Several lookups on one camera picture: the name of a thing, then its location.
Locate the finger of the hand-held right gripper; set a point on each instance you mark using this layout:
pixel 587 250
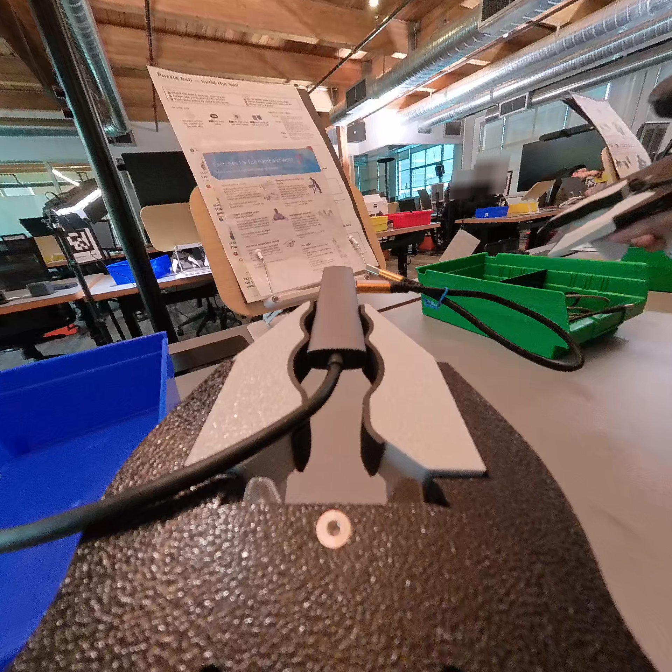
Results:
pixel 598 195
pixel 582 236

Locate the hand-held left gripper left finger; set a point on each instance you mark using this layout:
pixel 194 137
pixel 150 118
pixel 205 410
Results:
pixel 246 414

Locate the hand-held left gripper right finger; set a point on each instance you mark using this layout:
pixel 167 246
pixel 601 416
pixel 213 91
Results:
pixel 430 420

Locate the green plastic bin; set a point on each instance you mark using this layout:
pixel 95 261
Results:
pixel 651 267
pixel 472 304

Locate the dark usb hub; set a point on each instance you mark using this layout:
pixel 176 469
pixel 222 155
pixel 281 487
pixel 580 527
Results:
pixel 336 309

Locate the blue plastic bin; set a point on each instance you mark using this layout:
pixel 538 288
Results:
pixel 63 420

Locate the person's right hand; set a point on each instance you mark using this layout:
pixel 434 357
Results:
pixel 648 241

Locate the black monitor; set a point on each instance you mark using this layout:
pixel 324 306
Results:
pixel 556 160

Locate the yellow plastic bin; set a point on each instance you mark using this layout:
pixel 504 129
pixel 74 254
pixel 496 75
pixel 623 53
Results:
pixel 379 224
pixel 522 207

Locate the black flat panel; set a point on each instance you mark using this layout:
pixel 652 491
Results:
pixel 210 351

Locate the wooden table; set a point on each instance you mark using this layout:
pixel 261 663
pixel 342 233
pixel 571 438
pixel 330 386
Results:
pixel 414 231
pixel 504 220
pixel 63 291

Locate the white stand base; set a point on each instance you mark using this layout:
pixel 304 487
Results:
pixel 262 328

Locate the small blue bin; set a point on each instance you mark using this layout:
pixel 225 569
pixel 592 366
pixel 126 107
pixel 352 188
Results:
pixel 491 212

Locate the white hanging card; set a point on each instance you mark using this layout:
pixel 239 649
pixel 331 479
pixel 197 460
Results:
pixel 459 246

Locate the red plastic bin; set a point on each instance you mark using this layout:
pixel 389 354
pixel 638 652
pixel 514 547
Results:
pixel 409 219

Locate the blue storage bin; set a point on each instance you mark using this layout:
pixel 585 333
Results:
pixel 126 270

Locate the wooden board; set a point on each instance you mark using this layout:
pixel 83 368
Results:
pixel 168 225

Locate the white cardboard box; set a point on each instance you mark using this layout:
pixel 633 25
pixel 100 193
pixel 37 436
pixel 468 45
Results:
pixel 375 204

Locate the wooden document stand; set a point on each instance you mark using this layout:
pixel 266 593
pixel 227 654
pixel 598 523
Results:
pixel 262 183

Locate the marker tag on tripod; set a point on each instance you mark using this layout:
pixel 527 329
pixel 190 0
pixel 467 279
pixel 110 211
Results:
pixel 84 244

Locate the green pole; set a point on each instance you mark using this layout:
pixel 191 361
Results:
pixel 105 157

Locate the silver ventilation duct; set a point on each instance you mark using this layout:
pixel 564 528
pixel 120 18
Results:
pixel 577 86
pixel 525 68

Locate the clear acrylic frame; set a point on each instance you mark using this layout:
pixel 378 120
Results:
pixel 189 260

